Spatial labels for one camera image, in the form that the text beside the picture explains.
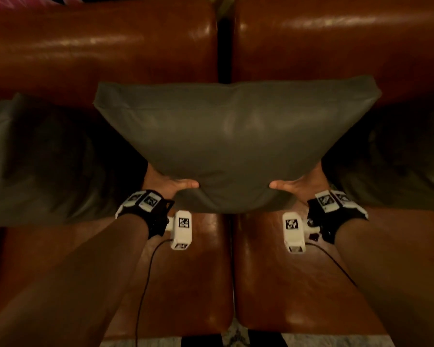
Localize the person's left hand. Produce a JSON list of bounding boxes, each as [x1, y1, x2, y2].
[[142, 163, 200, 200]]

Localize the person's right hand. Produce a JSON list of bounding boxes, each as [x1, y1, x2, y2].
[[269, 162, 330, 206]]

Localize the grey leather cushion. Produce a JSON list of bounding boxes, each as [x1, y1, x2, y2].
[[322, 91, 434, 211], [0, 93, 148, 227], [93, 76, 382, 214]]

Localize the person's right forearm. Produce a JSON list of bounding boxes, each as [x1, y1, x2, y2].
[[334, 217, 434, 347]]

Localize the person's left forearm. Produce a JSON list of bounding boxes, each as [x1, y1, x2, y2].
[[0, 214, 149, 347]]

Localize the brown leather sofa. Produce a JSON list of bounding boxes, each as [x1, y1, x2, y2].
[[0, 0, 434, 340]]

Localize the pink patterned cloth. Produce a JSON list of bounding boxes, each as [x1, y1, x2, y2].
[[0, 0, 84, 8]]

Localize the left wrist camera rig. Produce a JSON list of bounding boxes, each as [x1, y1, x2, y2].
[[115, 190, 192, 251]]

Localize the wrist camera rig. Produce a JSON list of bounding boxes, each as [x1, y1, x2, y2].
[[115, 190, 192, 251], [282, 190, 369, 254]]

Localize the right wrist camera rig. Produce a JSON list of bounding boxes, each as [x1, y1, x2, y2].
[[282, 190, 369, 254]]

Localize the black cable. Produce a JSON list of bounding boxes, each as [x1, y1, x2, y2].
[[135, 239, 173, 347], [306, 242, 358, 287]]

